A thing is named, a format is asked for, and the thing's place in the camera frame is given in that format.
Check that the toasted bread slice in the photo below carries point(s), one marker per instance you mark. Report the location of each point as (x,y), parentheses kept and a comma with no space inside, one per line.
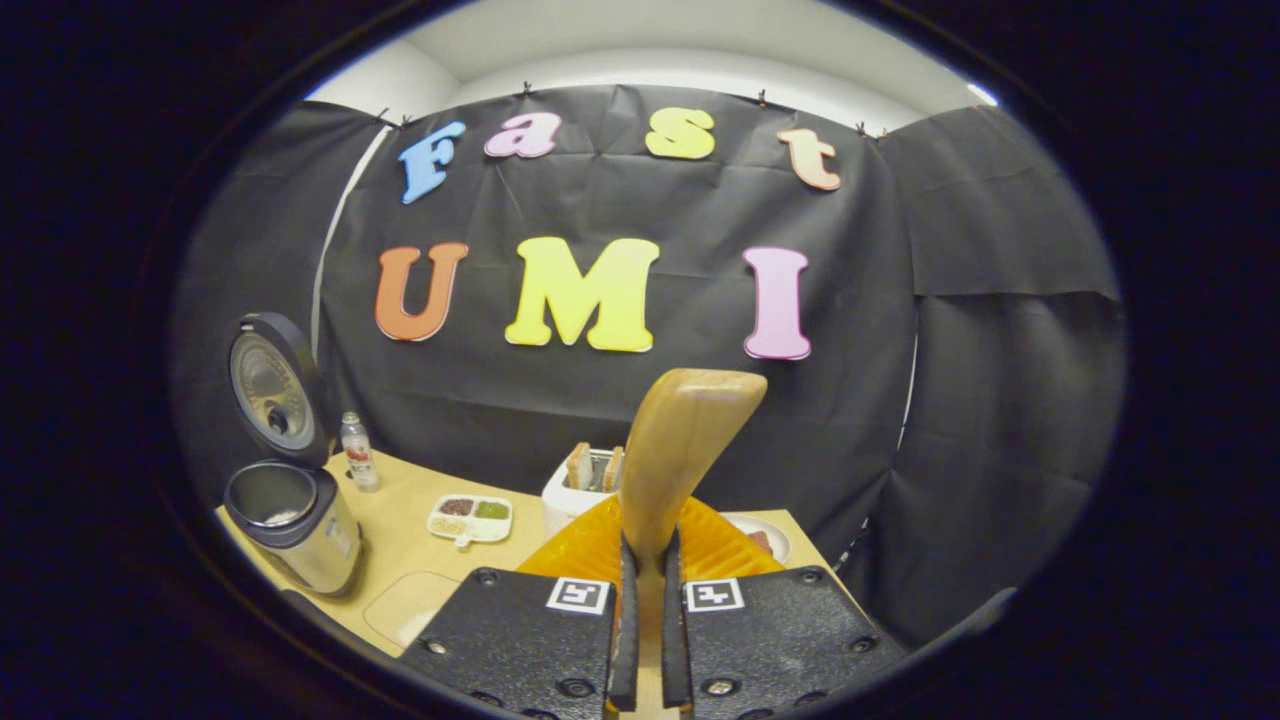
(613,470)
(579,466)

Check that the red meat piece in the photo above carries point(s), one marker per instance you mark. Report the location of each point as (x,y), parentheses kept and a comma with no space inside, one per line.
(762,543)

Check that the narrow ceiling light panel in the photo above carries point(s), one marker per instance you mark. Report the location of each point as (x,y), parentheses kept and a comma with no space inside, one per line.
(985,95)

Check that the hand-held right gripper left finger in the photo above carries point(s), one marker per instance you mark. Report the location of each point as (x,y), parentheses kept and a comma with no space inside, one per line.
(624,640)

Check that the white divided grain dish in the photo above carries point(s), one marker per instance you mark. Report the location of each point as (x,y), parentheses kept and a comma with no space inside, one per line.
(470,530)

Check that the wooden spoon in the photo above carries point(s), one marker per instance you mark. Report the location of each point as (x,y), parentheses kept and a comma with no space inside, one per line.
(680,440)

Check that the grey rice cooker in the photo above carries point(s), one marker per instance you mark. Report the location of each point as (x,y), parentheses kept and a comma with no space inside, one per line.
(310,545)

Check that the small clear bottle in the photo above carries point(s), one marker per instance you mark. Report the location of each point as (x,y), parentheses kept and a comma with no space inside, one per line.
(360,455)

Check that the white toaster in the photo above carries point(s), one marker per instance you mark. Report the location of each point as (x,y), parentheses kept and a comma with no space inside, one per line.
(565,507)

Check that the white round plate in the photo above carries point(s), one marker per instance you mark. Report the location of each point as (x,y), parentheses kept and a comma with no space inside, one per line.
(740,522)

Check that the black backdrop cloth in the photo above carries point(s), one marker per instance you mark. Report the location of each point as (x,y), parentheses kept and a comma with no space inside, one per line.
(1000,450)

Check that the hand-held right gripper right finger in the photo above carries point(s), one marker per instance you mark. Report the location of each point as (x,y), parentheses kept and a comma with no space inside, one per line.
(676,640)

